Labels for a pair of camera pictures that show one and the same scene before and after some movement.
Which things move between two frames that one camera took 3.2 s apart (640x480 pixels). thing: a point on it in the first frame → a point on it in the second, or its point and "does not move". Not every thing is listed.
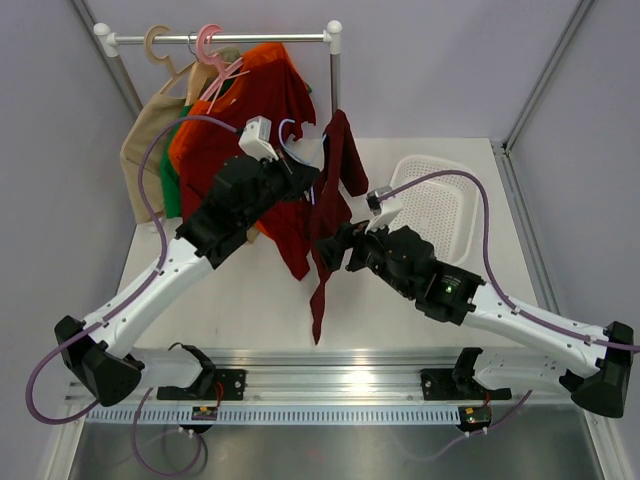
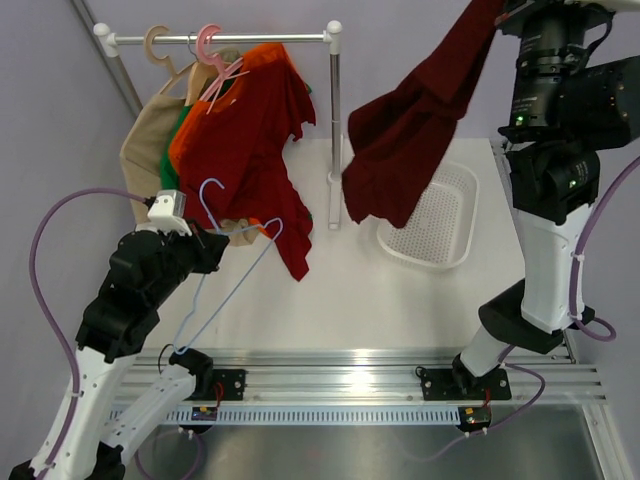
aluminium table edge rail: [318, 374] does not move
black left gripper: [297, 176] → [209, 246]
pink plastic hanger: [223, 71] does not move
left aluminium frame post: [112, 63] does not move
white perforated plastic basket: [445, 209] does not move
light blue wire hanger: [293, 155] → [244, 279]
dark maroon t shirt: [340, 168] → [401, 131]
